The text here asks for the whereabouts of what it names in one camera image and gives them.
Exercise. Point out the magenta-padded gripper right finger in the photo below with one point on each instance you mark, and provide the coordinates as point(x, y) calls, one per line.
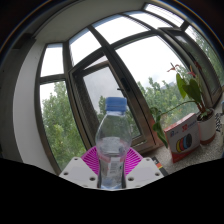
point(145, 171)

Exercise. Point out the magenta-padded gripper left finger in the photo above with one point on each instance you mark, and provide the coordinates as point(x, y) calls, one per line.
point(78, 171)

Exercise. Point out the clear blue-capped water bottle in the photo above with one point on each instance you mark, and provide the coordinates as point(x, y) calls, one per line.
point(113, 146)

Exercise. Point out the dark box with colourful stripes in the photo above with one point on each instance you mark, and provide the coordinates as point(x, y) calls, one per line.
point(160, 166)

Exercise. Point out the red white spool-print box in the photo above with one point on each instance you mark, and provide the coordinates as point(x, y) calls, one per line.
point(183, 138)

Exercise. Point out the potted plant in white pot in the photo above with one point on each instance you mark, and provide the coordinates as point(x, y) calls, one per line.
point(206, 126)

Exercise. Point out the metal-framed window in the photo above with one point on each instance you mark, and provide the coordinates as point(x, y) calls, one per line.
point(110, 60)

